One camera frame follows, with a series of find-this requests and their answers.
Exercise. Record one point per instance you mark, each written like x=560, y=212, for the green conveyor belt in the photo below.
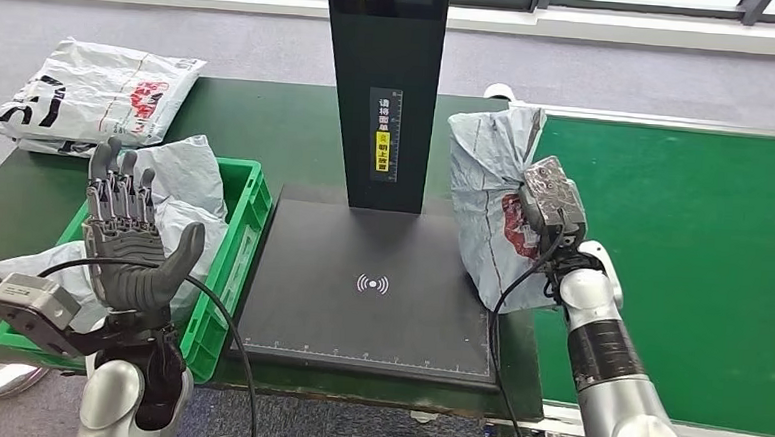
x=679, y=225

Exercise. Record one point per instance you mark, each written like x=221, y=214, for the green plastic crate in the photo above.
x=224, y=288

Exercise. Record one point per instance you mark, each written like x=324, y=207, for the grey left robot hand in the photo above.
x=127, y=256

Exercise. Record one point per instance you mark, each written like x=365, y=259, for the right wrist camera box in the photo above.
x=554, y=196

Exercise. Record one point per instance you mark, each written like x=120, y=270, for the white window sill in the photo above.
x=570, y=27

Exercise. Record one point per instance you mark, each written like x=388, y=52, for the black inbound scanner machine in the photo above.
x=369, y=322

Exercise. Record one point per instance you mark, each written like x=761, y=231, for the dark green table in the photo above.
x=267, y=118

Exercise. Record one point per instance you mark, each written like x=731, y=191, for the black yellow scanner label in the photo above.
x=384, y=114

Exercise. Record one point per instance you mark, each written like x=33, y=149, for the white printed parcel bag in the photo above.
x=95, y=92
x=46, y=147

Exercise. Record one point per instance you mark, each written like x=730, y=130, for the grey parcel bag red print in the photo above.
x=184, y=170

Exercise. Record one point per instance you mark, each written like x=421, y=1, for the white conveyor end roller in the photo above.
x=499, y=91

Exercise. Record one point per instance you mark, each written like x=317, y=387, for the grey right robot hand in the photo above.
x=529, y=208

